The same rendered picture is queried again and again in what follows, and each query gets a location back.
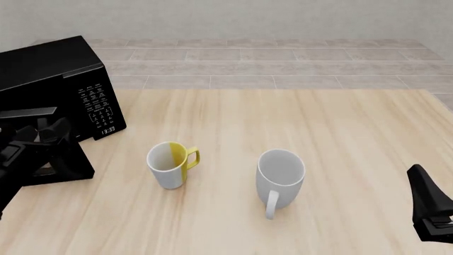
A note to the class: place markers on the white and yellow mug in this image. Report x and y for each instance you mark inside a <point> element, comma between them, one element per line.
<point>166,170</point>

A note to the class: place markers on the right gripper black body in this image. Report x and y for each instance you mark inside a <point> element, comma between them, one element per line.
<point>433,228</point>

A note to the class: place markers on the flat plate on black stalk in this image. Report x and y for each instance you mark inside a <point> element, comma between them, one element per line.
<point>24,112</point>

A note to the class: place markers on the black microwave oven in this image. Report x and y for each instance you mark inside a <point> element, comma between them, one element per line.
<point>53,69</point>

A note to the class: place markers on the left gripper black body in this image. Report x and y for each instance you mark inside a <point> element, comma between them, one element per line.
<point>21,156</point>

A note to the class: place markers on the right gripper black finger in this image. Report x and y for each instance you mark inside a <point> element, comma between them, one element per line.
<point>430,191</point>

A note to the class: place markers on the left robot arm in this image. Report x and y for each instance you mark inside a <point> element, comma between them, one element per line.
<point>7,186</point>

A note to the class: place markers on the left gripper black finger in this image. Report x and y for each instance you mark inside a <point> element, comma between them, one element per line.
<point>25,135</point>
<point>63,132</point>

